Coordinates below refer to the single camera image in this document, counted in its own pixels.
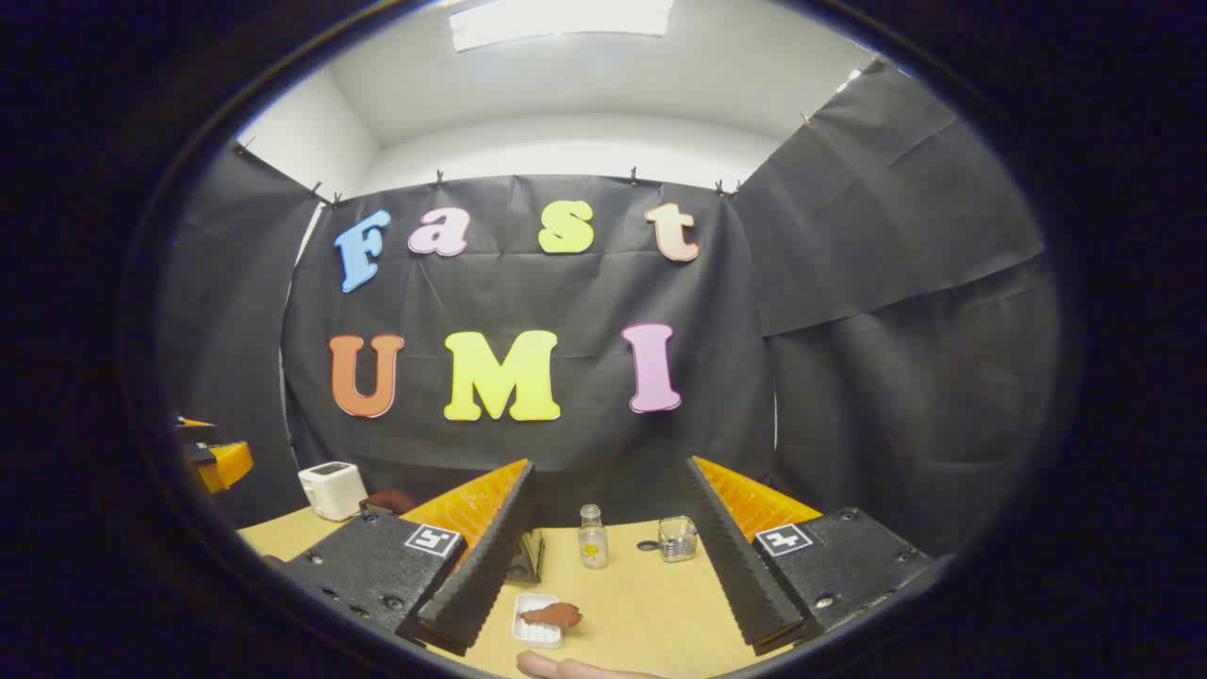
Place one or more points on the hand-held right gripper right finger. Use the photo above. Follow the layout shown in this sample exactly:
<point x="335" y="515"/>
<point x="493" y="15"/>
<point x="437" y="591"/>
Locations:
<point x="735" y="566"/>

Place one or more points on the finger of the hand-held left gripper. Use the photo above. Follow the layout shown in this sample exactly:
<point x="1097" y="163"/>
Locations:
<point x="226" y="467"/>
<point x="198" y="434"/>

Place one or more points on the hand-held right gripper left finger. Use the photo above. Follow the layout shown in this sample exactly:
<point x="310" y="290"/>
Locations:
<point x="490" y="566"/>

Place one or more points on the black electric oven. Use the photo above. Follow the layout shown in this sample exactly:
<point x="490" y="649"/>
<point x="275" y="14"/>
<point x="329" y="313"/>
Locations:
<point x="526" y="558"/>

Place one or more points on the white rectangular plate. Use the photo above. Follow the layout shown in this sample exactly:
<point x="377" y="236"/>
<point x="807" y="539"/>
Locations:
<point x="536" y="637"/>

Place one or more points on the clear glass bottle yellow label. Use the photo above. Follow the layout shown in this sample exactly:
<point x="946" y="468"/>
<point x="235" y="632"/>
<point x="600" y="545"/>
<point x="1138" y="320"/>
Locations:
<point x="593" y="542"/>

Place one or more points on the white toaster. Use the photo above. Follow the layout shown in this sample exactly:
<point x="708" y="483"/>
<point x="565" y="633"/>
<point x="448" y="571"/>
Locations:
<point x="332" y="490"/>

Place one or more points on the black backdrop cloth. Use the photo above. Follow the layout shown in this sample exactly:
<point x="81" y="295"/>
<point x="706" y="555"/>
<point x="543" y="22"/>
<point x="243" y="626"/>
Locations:
<point x="566" y="434"/>

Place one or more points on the ceiling light panel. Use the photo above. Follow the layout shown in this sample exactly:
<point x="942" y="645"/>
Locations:
<point x="561" y="21"/>

